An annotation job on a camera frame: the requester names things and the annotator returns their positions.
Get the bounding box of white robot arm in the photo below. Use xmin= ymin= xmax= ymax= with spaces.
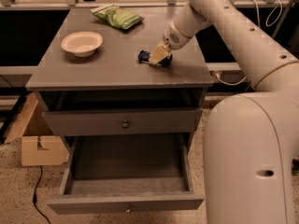
xmin=149 ymin=0 xmax=299 ymax=224

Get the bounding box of grey wooden drawer cabinet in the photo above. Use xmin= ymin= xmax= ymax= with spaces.
xmin=26 ymin=7 xmax=212 ymax=147

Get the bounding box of open grey lower drawer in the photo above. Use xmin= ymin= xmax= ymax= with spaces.
xmin=48 ymin=133 xmax=204 ymax=215

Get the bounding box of closed grey upper drawer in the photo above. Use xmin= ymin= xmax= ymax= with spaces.
xmin=42 ymin=108 xmax=202 ymax=136

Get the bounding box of blue rxbar wrapper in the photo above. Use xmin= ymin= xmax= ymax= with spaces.
xmin=137 ymin=50 xmax=173 ymax=67

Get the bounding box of cardboard box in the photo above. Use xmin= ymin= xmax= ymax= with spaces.
xmin=5 ymin=93 xmax=69 ymax=166

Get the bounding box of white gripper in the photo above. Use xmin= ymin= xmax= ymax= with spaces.
xmin=149 ymin=20 xmax=190 ymax=64

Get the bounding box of white paper bowl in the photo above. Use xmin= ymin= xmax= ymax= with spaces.
xmin=61 ymin=32 xmax=103 ymax=58

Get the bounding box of white hanging cable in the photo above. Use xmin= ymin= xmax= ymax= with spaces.
xmin=213 ymin=0 xmax=284 ymax=87

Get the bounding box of green chip bag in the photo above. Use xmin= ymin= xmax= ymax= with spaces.
xmin=91 ymin=5 xmax=144 ymax=30

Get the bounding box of black floor cable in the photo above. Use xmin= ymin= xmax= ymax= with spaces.
xmin=32 ymin=165 xmax=51 ymax=224

